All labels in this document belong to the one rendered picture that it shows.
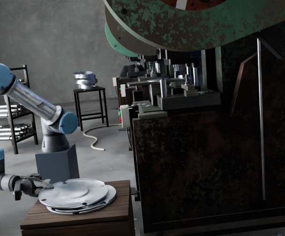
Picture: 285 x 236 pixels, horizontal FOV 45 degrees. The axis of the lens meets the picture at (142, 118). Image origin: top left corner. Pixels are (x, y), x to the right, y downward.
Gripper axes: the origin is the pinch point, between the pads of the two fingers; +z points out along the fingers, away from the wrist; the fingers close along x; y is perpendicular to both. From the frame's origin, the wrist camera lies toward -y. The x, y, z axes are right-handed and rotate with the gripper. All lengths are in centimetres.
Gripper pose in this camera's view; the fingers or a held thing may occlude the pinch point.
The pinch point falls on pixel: (50, 188)
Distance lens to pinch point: 160.3
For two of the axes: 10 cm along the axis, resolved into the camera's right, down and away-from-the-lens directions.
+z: 9.6, 0.3, -2.9
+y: 2.8, -1.9, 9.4
